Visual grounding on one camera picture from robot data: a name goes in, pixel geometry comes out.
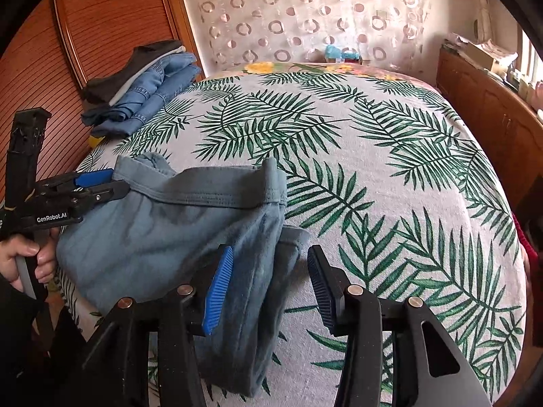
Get blue toy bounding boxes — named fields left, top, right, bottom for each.
left=324, top=44, right=362, bottom=64

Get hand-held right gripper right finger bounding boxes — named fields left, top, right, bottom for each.
left=306, top=245, right=495, bottom=407

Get circle patterned curtain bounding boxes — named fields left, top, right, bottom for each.
left=176, top=0, right=434, bottom=74

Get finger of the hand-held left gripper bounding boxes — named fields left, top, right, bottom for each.
left=55, top=169, right=115, bottom=189
left=72, top=180, right=130, bottom=208

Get person's left hand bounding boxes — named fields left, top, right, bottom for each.
left=0, top=231, right=58, bottom=292

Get pile of papers and boxes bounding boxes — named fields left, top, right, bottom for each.
left=441, top=37, right=520, bottom=77

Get light blue pants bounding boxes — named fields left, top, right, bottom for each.
left=55, top=155, right=312, bottom=397

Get floral blanket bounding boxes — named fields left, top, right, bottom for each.
left=238, top=61, right=446, bottom=90

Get leaf print blanket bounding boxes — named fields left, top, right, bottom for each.
left=57, top=70, right=527, bottom=407

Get person's left forearm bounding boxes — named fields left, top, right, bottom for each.
left=0, top=273, right=90, bottom=407

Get folded dark blue jeans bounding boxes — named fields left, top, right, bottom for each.
left=80, top=99, right=149, bottom=139

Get window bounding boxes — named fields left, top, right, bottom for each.
left=515, top=25, right=543, bottom=90

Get wooden cabinet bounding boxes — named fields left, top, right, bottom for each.
left=437, top=46, right=543, bottom=217

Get red cloth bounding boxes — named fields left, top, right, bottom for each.
left=511, top=212, right=539, bottom=266

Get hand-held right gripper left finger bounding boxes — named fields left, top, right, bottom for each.
left=80, top=245, right=235, bottom=407

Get dark grey folded garment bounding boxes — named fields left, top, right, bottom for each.
left=82, top=40, right=184, bottom=104

